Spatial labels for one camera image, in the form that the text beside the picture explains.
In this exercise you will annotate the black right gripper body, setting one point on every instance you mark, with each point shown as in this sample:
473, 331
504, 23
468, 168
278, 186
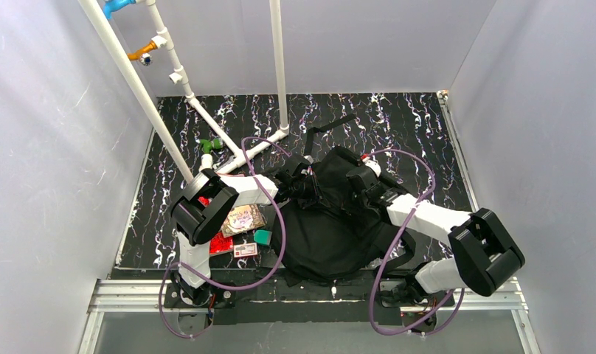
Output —
353, 175

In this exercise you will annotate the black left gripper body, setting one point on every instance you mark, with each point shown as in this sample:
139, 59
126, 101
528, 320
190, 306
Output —
305, 177

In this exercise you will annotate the black student backpack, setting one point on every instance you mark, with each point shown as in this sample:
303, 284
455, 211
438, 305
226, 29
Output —
333, 237

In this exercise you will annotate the teal eraser block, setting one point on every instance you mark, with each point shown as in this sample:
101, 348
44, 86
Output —
262, 237

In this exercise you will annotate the white red card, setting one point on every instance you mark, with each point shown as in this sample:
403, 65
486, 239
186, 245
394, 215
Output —
245, 250

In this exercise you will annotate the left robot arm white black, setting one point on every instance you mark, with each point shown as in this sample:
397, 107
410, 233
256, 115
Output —
201, 210

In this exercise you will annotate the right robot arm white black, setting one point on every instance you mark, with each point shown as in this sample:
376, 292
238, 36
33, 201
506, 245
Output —
484, 255

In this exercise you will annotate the brown illustrated book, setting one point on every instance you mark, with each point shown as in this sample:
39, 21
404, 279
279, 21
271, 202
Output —
244, 218

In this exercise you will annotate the green pipe valve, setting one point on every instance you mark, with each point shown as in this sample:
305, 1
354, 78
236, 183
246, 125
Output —
208, 145

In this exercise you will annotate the red patterned book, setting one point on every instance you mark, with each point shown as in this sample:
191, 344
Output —
221, 244

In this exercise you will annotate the orange pipe valve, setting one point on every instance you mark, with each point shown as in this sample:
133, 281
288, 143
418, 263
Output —
143, 55

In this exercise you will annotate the blue pipe valve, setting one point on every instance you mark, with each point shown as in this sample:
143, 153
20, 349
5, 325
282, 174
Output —
112, 6

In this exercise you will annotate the black mounting base plate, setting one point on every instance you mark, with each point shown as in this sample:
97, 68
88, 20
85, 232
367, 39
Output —
391, 306

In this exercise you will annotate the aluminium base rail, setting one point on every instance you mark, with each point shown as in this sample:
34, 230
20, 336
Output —
140, 293

